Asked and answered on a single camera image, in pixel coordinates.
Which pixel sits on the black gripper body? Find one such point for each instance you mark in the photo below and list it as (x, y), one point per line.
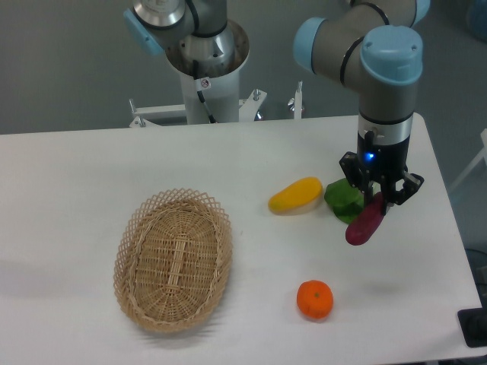
(380, 164)

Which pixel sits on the purple sweet potato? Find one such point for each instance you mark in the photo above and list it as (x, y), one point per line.
(366, 223)

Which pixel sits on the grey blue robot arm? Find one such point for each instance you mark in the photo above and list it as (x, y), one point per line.
(373, 50)

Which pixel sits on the green bok choy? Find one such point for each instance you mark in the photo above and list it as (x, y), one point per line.
(345, 201)

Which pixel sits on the yellow mango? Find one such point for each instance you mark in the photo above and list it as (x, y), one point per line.
(301, 196)

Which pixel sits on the orange tangerine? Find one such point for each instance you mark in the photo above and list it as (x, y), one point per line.
(315, 299)

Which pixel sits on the black device at table edge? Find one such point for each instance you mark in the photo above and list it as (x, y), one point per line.
(473, 326)

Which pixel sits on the blue object top right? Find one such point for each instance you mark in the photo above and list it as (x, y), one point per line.
(476, 19)

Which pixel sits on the woven wicker basket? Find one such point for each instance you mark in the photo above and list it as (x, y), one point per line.
(173, 261)

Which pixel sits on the white frame at right edge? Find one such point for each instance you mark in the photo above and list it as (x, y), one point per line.
(480, 157)

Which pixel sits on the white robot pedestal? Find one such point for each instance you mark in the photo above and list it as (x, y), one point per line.
(213, 91)

